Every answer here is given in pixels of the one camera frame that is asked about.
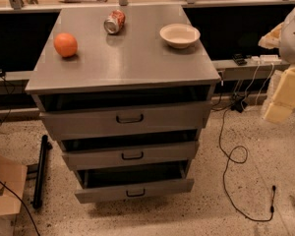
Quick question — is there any white hanging cable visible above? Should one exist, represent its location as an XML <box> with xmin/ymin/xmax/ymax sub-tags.
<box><xmin>242</xmin><ymin>62</ymin><xmax>275</xmax><ymax>108</ymax></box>

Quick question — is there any grey bottom drawer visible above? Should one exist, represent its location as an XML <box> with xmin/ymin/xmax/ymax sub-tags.
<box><xmin>75</xmin><ymin>161</ymin><xmax>194</xmax><ymax>204</ymax></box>

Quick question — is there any white ceramic bowl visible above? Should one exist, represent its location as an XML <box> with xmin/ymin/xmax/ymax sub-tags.
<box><xmin>159</xmin><ymin>24</ymin><xmax>201</xmax><ymax>49</ymax></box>

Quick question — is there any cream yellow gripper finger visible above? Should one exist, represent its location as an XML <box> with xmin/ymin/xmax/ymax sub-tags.
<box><xmin>263</xmin><ymin>64</ymin><xmax>295</xmax><ymax>123</ymax></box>

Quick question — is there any white power strip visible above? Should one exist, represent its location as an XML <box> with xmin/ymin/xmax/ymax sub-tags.
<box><xmin>251</xmin><ymin>54</ymin><xmax>281</xmax><ymax>64</ymax></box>

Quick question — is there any grey metal drawer cabinet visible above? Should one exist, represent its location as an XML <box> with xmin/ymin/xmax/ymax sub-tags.
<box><xmin>25</xmin><ymin>4</ymin><xmax>222</xmax><ymax>140</ymax></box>

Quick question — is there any black cable over box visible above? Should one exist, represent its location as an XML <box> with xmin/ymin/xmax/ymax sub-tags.
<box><xmin>0</xmin><ymin>172</ymin><xmax>41</xmax><ymax>236</ymax></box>

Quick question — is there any grey drawer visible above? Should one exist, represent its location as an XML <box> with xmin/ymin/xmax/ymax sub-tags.
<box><xmin>62</xmin><ymin>142</ymin><xmax>199</xmax><ymax>170</ymax></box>
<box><xmin>75</xmin><ymin>161</ymin><xmax>194</xmax><ymax>204</ymax></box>
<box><xmin>40</xmin><ymin>101</ymin><xmax>211</xmax><ymax>141</ymax></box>

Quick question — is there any black folded tripod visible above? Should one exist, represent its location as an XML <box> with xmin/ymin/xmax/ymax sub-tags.
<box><xmin>32</xmin><ymin>135</ymin><xmax>52</xmax><ymax>209</ymax></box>

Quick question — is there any grey top drawer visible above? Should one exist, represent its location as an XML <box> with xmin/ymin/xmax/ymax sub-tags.
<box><xmin>40</xmin><ymin>101</ymin><xmax>211</xmax><ymax>141</ymax></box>

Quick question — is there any crushed red soda can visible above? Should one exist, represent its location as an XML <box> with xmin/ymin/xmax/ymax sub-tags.
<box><xmin>103</xmin><ymin>10</ymin><xmax>126</xmax><ymax>34</ymax></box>

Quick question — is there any orange fruit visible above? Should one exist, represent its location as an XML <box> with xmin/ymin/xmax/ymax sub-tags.
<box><xmin>53</xmin><ymin>32</ymin><xmax>78</xmax><ymax>58</ymax></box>

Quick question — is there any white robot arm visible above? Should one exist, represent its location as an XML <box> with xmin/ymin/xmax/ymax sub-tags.
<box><xmin>259</xmin><ymin>7</ymin><xmax>295</xmax><ymax>123</ymax></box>

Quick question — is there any black small device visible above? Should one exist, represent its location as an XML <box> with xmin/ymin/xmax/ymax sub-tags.
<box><xmin>233</xmin><ymin>54</ymin><xmax>247</xmax><ymax>66</ymax></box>

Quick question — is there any black floor cable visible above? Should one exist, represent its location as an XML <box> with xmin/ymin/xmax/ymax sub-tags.
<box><xmin>217</xmin><ymin>106</ymin><xmax>277</xmax><ymax>223</ymax></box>

